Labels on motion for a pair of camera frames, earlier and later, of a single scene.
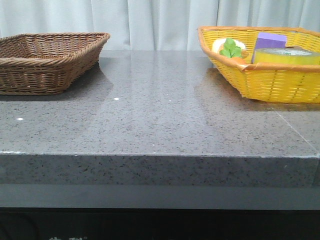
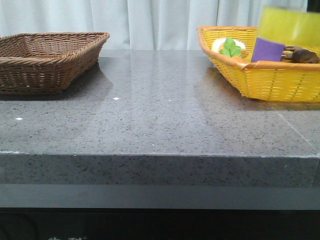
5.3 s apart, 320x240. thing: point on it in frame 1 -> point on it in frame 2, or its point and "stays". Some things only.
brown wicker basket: (47, 63) stays
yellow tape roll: (290, 55) -> (290, 26)
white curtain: (152, 25) stays
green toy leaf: (230, 49) stays
